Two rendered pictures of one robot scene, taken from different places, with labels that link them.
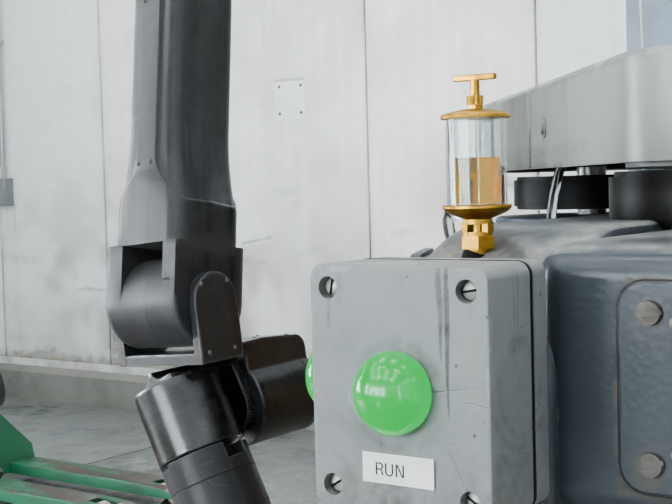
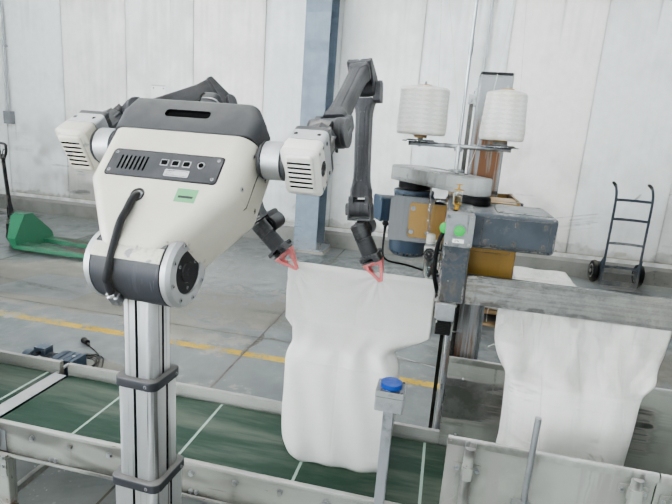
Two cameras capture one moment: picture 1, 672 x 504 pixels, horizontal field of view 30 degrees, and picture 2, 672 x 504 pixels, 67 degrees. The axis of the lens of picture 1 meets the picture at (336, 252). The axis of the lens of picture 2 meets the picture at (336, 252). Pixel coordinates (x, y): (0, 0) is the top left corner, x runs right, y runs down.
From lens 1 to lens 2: 1.08 m
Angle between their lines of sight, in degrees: 26
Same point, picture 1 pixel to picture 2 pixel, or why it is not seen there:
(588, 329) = (478, 222)
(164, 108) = (364, 169)
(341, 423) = (449, 234)
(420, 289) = (465, 217)
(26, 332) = (23, 182)
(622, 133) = (467, 190)
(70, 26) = (46, 44)
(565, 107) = (445, 179)
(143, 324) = (358, 212)
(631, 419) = (483, 234)
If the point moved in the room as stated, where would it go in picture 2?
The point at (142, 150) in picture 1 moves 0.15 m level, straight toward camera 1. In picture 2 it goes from (358, 177) to (387, 183)
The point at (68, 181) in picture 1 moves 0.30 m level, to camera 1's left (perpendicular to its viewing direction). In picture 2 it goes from (45, 116) to (22, 114)
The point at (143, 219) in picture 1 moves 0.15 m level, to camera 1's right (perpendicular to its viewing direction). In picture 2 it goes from (358, 191) to (400, 192)
